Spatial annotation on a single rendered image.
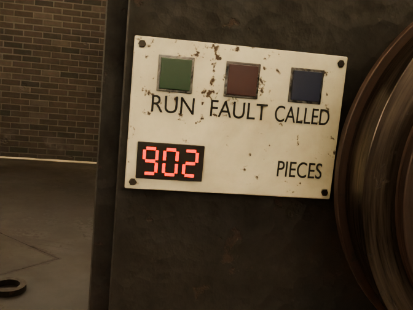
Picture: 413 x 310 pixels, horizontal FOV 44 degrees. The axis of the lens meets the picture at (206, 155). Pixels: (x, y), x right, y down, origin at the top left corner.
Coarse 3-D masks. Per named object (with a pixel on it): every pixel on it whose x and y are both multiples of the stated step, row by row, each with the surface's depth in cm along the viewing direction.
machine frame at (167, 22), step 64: (128, 0) 60; (192, 0) 61; (256, 0) 62; (320, 0) 63; (384, 0) 64; (128, 64) 61; (128, 192) 63; (192, 192) 64; (128, 256) 65; (192, 256) 66; (256, 256) 67; (320, 256) 69
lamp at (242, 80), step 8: (232, 64) 60; (232, 72) 60; (240, 72) 60; (248, 72) 61; (256, 72) 61; (232, 80) 60; (240, 80) 61; (248, 80) 61; (256, 80) 61; (232, 88) 61; (240, 88) 61; (248, 88) 61; (256, 88) 61
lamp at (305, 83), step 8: (296, 72) 61; (304, 72) 62; (312, 72) 62; (296, 80) 62; (304, 80) 62; (312, 80) 62; (320, 80) 62; (296, 88) 62; (304, 88) 62; (312, 88) 62; (320, 88) 62; (296, 96) 62; (304, 96) 62; (312, 96) 62
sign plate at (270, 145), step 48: (144, 48) 59; (192, 48) 60; (240, 48) 60; (144, 96) 60; (192, 96) 60; (240, 96) 61; (288, 96) 62; (336, 96) 63; (144, 144) 60; (192, 144) 61; (240, 144) 62; (288, 144) 63; (336, 144) 64; (240, 192) 63; (288, 192) 64
